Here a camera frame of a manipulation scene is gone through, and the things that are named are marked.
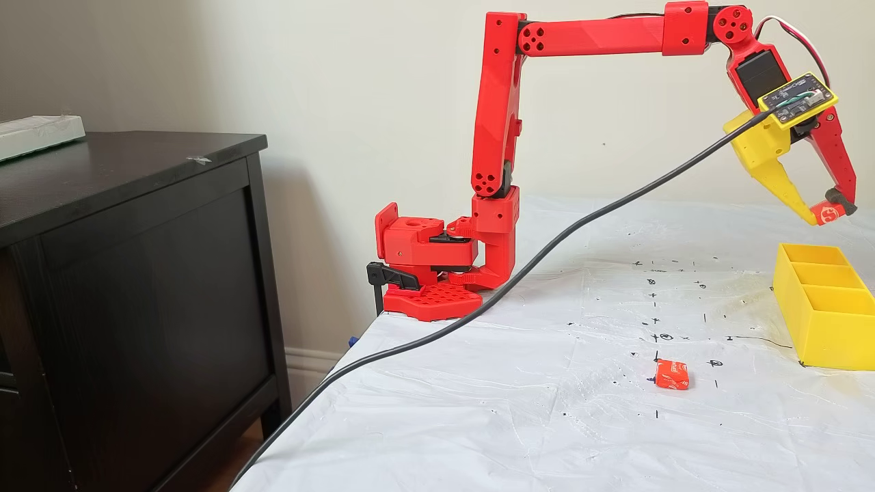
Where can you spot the camera board in yellow mount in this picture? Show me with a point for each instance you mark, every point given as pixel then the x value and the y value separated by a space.
pixel 796 101

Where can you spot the red candy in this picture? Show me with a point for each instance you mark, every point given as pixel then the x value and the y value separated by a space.
pixel 827 215
pixel 672 375

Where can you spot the yellow three-compartment box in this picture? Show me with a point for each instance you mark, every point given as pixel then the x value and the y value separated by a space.
pixel 834 335

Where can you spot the black table clamp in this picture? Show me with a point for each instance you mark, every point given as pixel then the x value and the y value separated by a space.
pixel 389 275

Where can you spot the black wooden cabinet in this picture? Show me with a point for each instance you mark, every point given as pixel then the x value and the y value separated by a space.
pixel 137 307

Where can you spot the white foam tray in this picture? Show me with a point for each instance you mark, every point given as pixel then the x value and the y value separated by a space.
pixel 37 135

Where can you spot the white plastic table cover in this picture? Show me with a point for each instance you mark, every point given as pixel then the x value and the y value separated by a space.
pixel 513 424

